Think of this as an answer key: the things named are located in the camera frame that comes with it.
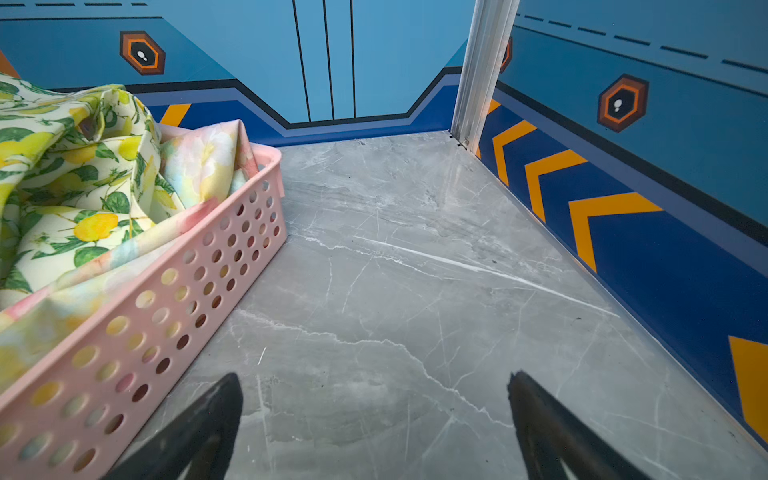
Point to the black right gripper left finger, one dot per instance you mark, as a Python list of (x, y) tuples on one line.
[(197, 444)]

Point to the lemon print skirt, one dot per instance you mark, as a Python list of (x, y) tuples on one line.
[(80, 175)]

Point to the aluminium corner post right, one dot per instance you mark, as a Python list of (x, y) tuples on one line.
[(491, 26)]

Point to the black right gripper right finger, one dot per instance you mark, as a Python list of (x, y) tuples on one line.
[(554, 443)]

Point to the pastel floral skirt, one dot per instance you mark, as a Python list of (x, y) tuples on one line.
[(204, 166)]

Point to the pink perforated plastic basket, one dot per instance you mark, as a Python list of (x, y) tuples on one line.
[(74, 413)]

